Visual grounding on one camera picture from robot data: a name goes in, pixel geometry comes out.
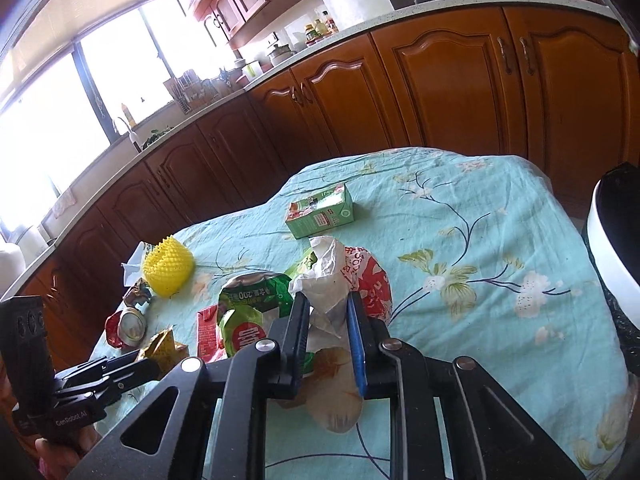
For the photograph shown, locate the crumpled gold foil wrapper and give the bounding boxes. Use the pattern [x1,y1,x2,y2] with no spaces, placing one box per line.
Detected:
[137,327,189,379]

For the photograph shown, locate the left hand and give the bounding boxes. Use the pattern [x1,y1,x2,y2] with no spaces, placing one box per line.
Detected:
[35,426,102,480]

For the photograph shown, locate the red milk carton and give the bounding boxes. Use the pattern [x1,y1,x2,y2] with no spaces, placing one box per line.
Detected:
[196,304,228,363]

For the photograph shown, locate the white paper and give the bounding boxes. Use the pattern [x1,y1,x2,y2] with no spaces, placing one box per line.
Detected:
[288,236,350,352]
[122,242,152,287]

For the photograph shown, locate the condiment bottles on counter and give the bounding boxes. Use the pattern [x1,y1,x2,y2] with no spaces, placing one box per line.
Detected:
[305,10,338,46]

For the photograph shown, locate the green drink can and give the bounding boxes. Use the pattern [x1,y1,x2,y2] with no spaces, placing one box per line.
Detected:
[217,272,293,358]

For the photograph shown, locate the white folded paper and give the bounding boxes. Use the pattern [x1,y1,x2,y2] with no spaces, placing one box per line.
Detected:
[122,242,152,287]

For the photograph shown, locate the wooden kitchen cabinets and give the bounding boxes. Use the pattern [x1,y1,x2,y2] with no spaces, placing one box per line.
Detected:
[16,0,639,368]

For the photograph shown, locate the green milk carton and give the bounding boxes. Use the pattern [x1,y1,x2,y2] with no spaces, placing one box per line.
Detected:
[285,182,355,240]

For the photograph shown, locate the white kitchen faucet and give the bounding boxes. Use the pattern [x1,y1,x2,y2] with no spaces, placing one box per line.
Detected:
[119,117,142,153]

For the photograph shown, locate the crushed red can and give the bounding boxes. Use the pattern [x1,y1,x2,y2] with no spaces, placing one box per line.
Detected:
[104,307,146,349]

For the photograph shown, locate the yellow spiky fruit net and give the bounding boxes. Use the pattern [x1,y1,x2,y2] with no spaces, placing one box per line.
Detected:
[141,236,195,298]

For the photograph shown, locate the white rim trash bin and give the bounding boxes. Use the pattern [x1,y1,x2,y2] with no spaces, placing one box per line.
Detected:
[582,162,640,374]

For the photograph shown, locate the green juice pouch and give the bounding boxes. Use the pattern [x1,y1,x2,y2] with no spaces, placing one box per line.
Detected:
[284,248,317,280]

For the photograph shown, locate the red silver snack bag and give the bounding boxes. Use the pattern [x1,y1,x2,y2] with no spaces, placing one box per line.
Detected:
[341,246,393,323]

